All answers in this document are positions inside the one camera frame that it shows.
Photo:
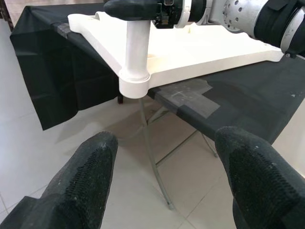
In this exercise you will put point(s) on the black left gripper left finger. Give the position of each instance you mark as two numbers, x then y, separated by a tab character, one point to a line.
71	190

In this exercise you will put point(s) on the flat clear tape patch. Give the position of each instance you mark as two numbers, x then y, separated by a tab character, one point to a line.
190	100

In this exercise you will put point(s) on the crinkled clear plastic tape strip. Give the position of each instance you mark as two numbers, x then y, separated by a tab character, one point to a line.
62	29

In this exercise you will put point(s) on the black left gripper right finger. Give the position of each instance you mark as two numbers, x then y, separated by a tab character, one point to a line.
267	186

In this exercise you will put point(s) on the metal table leg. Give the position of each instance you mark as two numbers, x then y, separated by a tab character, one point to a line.
152	155

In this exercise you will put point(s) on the black tablecloth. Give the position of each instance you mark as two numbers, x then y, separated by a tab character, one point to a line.
250	95

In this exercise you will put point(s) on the grey metal table brace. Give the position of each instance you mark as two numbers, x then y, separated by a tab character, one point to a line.
176	149

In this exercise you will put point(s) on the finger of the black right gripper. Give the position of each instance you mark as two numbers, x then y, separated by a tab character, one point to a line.
131	8

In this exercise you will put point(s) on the white plastic children table top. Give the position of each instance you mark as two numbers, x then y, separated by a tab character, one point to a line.
202	47

